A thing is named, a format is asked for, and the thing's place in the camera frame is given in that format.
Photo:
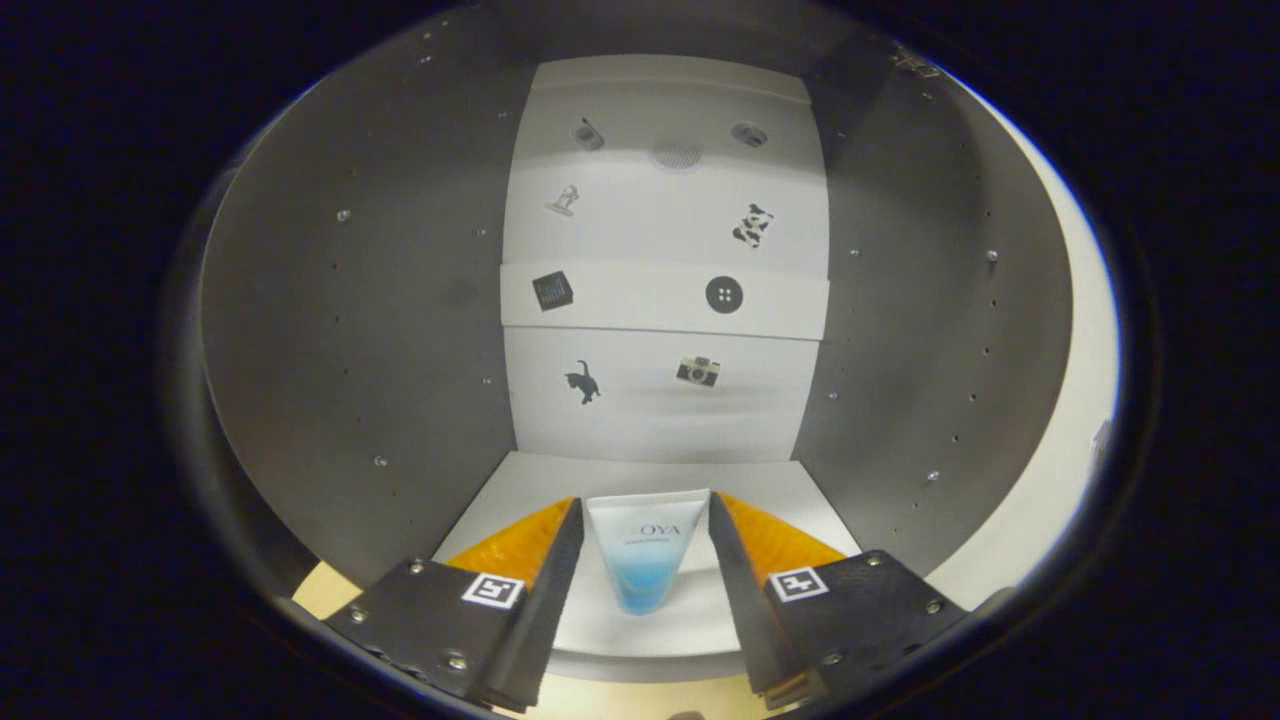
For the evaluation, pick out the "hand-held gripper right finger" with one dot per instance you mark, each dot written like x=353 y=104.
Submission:
x=755 y=610

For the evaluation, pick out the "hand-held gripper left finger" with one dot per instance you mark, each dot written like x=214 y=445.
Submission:
x=535 y=620

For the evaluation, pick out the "white and blue tube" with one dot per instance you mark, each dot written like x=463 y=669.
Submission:
x=645 y=560

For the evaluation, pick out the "grey cabinet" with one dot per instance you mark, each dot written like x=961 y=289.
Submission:
x=350 y=350

